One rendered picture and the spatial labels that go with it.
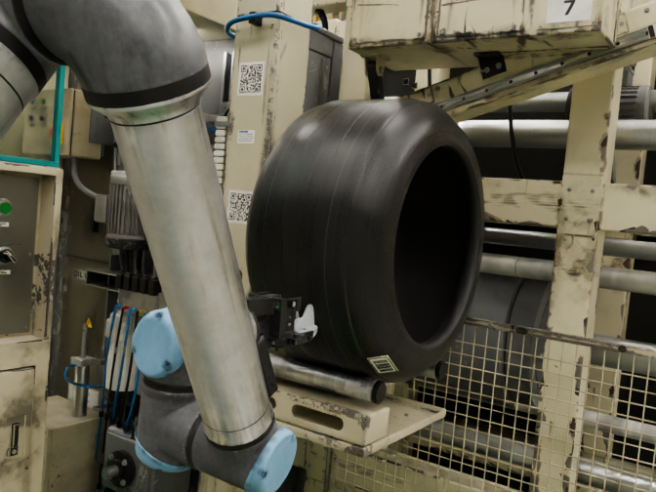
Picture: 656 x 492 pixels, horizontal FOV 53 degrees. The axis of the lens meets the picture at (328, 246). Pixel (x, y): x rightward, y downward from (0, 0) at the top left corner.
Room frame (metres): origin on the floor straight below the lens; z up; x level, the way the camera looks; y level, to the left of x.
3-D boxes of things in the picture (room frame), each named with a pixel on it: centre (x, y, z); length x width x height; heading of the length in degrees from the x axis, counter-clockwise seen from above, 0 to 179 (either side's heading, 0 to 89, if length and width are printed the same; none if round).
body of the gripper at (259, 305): (1.05, 0.09, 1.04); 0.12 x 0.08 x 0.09; 146
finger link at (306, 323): (1.13, 0.02, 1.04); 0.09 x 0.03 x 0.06; 146
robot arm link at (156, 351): (0.91, 0.19, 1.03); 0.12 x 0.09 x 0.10; 146
